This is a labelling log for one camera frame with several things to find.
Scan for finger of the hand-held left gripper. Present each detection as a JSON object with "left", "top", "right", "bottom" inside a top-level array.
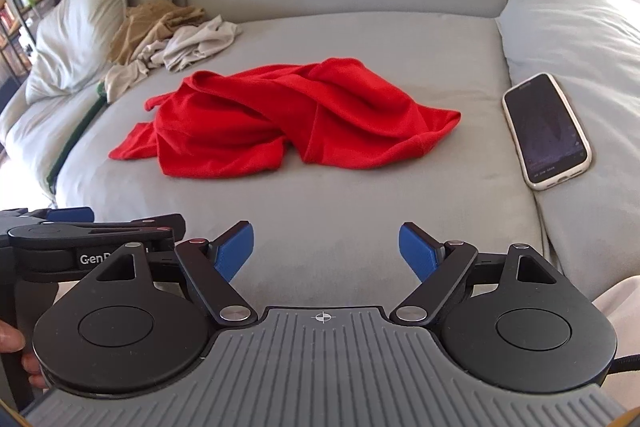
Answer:
[
  {"left": 127, "top": 213, "right": 187, "bottom": 240},
  {"left": 46, "top": 206, "right": 97, "bottom": 225}
]

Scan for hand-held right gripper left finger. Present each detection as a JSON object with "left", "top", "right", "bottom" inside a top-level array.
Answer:
[{"left": 80, "top": 221, "right": 256, "bottom": 324}]

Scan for smartphone with white case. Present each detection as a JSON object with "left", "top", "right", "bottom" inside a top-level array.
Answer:
[{"left": 501, "top": 73, "right": 592, "bottom": 192}]

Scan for dark green fabric strap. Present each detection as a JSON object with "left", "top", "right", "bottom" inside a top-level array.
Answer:
[{"left": 47, "top": 82, "right": 108, "bottom": 185}]

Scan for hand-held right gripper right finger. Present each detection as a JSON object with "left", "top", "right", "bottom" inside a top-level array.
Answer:
[{"left": 390, "top": 222, "right": 576, "bottom": 324}]

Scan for person's beige pants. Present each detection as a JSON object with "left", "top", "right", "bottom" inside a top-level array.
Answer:
[{"left": 592, "top": 276, "right": 640, "bottom": 360}]

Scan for red shirt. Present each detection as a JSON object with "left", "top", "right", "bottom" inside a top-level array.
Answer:
[{"left": 108, "top": 57, "right": 462, "bottom": 180}]

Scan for pale grey cushion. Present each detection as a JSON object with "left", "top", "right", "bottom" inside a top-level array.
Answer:
[{"left": 495, "top": 0, "right": 640, "bottom": 308}]

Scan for beige grey crumpled garment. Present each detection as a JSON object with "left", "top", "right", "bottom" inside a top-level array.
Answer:
[{"left": 102, "top": 16, "right": 243, "bottom": 102}]

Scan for black cable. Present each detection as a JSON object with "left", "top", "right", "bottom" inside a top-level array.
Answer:
[{"left": 607, "top": 354, "right": 640, "bottom": 375}]

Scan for grey sofa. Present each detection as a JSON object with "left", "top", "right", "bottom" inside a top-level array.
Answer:
[{"left": 0, "top": 0, "right": 640, "bottom": 308}]

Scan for person's left hand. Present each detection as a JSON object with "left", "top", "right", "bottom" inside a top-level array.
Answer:
[{"left": 0, "top": 321, "right": 45, "bottom": 390}]

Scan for tan crumpled garment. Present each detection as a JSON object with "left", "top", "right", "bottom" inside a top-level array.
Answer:
[{"left": 107, "top": 2, "right": 207, "bottom": 64}]

